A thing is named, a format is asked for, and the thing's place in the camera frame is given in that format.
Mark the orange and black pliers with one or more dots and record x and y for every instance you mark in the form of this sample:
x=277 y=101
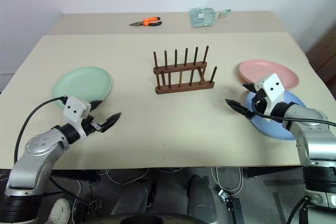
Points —
x=151 y=21

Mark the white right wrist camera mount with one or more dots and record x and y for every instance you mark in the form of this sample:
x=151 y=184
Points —
x=273 y=87

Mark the small clear teal packet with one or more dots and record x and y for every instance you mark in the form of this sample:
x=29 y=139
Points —
x=223 y=12

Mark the blue plate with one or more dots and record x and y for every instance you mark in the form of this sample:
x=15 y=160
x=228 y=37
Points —
x=291 y=100

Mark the dark rounded shape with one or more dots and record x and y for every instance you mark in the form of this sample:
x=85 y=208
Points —
x=202 y=195
x=136 y=197

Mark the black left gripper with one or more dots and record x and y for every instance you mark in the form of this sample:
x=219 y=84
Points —
x=90 y=127

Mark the wooden dish rack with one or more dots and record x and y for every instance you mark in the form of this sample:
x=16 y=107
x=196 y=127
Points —
x=183 y=87

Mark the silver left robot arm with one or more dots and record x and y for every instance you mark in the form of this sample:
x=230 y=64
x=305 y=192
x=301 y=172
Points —
x=39 y=153

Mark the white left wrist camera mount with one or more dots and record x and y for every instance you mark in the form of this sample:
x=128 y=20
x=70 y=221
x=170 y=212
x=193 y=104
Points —
x=74 y=108

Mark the clear bag with teal item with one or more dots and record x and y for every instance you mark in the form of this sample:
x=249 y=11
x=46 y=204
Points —
x=202 y=18

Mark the black metal clamp bracket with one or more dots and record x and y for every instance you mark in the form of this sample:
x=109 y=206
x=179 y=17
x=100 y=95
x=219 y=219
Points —
x=231 y=205

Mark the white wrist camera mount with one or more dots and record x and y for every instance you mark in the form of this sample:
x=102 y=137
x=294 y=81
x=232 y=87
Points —
x=74 y=108
x=273 y=87

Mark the pink plate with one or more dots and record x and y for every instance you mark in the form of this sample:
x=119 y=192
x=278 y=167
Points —
x=262 y=72

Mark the white shoe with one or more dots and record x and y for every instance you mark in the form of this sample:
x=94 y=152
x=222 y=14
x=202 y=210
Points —
x=59 y=212

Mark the green plate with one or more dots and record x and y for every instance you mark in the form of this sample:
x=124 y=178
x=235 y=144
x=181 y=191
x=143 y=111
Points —
x=81 y=85

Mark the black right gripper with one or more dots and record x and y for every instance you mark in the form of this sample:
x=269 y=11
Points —
x=260 y=104

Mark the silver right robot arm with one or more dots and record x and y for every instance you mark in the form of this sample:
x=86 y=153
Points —
x=312 y=140

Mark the black table frame bar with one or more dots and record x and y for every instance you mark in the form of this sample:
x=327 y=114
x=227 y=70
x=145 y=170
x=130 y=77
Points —
x=76 y=175
x=270 y=171

